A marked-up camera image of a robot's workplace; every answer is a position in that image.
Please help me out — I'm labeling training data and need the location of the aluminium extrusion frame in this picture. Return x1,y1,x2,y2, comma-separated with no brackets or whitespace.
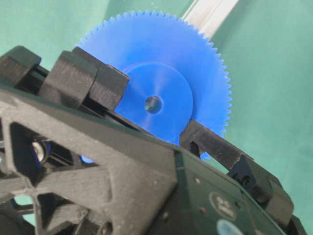
182,0,238,39

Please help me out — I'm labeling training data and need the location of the blue plastic gear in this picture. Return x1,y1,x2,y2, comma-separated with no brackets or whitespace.
74,9,233,165

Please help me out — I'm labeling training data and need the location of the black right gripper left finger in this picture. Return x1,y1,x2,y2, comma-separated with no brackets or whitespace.
38,47,129,110

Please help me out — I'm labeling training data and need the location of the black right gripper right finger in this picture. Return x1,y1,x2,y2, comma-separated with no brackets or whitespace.
179,119,294,227

